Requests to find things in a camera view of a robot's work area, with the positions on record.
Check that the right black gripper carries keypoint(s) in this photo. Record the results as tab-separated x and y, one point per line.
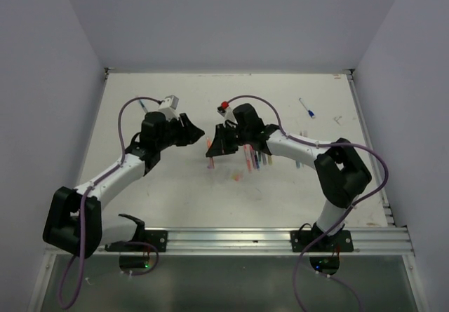
218	144

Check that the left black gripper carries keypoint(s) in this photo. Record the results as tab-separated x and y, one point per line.
189	133

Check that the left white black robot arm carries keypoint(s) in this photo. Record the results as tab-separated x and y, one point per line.
74	223

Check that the blue capped white pen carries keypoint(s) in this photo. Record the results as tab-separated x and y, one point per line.
308	110

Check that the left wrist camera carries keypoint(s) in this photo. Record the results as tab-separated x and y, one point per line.
168	107

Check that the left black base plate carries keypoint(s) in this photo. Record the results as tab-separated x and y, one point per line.
156	238

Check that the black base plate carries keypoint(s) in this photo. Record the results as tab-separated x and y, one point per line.
156	238
340	242

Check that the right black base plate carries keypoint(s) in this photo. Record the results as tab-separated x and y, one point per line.
340	242

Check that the aluminium front rail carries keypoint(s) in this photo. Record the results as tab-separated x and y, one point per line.
276	241

